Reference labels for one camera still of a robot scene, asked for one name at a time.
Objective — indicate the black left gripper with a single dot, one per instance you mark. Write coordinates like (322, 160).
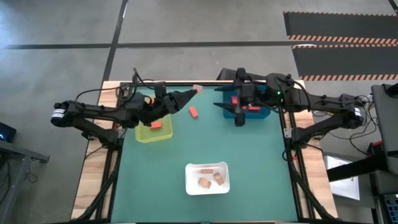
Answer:
(158, 105)

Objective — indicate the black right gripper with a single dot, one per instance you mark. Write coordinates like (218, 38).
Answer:
(253, 93)

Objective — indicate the small pale wooden cube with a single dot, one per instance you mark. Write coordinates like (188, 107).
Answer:
(198, 89)

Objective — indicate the thin natural wooden plank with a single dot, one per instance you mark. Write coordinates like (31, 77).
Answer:
(206, 170)

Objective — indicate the natural wooden cube block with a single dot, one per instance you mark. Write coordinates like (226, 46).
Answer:
(219, 178)

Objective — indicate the tall natural wooden block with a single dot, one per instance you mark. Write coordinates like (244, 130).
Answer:
(205, 183)

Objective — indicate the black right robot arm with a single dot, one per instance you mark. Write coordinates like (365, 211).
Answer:
(326, 102)

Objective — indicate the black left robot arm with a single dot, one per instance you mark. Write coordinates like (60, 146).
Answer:
(99, 112)

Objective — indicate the black angular case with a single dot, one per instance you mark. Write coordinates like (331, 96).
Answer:
(227, 74)

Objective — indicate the blue plastic bin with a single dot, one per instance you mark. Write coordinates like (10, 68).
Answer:
(261, 114)

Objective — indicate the green table mat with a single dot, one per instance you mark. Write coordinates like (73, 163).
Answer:
(211, 143)

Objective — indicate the translucent yellow plastic bin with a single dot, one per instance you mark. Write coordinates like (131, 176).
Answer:
(155, 137)

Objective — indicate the white plastic bin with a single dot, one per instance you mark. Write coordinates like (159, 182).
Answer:
(192, 186)

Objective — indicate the black hazard-striped floor mat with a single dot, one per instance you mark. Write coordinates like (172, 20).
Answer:
(342, 60)
(339, 25)

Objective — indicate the black desk support beam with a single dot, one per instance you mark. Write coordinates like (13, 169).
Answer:
(354, 169)

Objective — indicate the white paper sheet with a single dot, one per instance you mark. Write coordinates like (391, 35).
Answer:
(345, 188)

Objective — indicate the red and black clamp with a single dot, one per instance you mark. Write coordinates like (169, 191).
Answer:
(377, 143)

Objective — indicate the grey desk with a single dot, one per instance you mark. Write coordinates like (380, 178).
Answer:
(388, 124)

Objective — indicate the grey metal side table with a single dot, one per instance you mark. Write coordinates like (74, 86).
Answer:
(28, 154)

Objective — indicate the dark monitor screen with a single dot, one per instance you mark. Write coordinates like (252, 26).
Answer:
(6, 132)

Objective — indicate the black keyboard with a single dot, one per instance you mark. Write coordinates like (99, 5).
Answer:
(392, 205)

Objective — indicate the black aluminium table frame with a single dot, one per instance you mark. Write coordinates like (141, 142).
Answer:
(114, 186)

